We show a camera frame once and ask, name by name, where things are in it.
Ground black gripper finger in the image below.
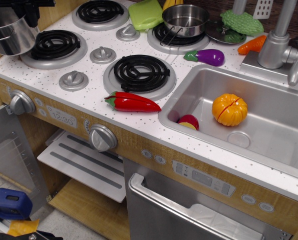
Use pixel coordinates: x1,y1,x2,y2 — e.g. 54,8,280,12
11,6,25,17
25,5,40,28

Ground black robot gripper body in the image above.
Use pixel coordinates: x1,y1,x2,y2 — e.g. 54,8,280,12
0,0,56,7

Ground tall stainless steel pot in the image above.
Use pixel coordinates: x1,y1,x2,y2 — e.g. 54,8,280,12
0,7,40,56

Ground steel pot lid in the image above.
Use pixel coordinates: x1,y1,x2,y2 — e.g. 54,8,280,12
205,20,246,45

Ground front left black burner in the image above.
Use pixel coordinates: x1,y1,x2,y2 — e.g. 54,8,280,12
20,30,88,70

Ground black burner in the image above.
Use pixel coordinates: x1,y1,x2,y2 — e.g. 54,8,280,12
72,0,129,32
103,54,176,101
147,23,210,55
20,30,88,70

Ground back left black burner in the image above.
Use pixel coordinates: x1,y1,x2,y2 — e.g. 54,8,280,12
72,0,129,32

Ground silver stovetop knob front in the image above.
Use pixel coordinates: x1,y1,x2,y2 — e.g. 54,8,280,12
59,70,89,92

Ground silver stovetop knob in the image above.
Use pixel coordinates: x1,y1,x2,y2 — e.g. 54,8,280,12
89,46,116,65
59,70,89,92
116,24,140,42

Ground silver stovetop knob middle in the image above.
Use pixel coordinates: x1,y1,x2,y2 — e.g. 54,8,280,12
89,46,116,65

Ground silver oven dial left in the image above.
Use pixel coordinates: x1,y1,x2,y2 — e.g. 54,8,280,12
10,89,36,115

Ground silver oven dial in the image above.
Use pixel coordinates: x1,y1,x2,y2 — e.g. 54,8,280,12
89,124,118,152
10,89,36,115

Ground silver stovetop knob back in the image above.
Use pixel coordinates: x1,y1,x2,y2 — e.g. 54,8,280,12
116,24,140,42

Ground red toy chili pepper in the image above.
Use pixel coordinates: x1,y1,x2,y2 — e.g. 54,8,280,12
104,91,161,113

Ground back right black burner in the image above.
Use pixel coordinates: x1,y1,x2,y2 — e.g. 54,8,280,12
147,23,210,55

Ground front right black burner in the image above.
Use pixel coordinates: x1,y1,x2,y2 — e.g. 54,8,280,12
103,54,176,101

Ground yellow toy banana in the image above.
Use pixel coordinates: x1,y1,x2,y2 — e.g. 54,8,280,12
162,0,184,10

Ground silver oven dial right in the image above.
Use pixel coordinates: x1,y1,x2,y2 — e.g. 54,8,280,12
89,124,118,152

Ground white oven rack shelf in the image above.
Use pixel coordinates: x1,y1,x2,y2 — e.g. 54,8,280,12
38,131,126,203

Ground open silver oven door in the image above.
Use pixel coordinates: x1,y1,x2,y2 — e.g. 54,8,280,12
0,105,49,217

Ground small steel saucepan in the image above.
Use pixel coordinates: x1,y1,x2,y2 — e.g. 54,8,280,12
162,4,209,38

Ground purple toy eggplant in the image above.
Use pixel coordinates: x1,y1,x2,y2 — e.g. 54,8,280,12
183,49,225,67

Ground red yellow toy fruit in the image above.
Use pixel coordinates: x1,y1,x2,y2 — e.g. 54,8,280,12
177,114,199,130

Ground blue plastic clamp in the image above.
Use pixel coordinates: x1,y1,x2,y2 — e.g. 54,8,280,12
0,188,33,220

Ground green toy bitter gourd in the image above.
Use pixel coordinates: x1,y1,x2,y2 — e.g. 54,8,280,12
220,9,264,37

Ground yellow tape piece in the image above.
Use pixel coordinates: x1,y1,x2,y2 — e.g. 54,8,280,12
7,219,40,237

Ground orange toy pumpkin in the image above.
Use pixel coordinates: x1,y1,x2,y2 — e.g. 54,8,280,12
211,93,248,127

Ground orange toy carrot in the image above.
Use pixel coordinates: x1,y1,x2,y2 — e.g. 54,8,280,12
237,35,266,55

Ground silver dishwasher door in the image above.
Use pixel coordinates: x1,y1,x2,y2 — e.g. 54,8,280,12
123,159,292,240

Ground white slotted spatula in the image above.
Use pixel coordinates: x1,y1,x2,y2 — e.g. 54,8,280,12
253,0,273,20

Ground silver toy faucet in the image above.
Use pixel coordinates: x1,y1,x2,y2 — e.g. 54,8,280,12
240,0,298,87

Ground silver toy sink basin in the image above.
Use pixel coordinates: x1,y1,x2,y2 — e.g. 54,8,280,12
158,64,298,178

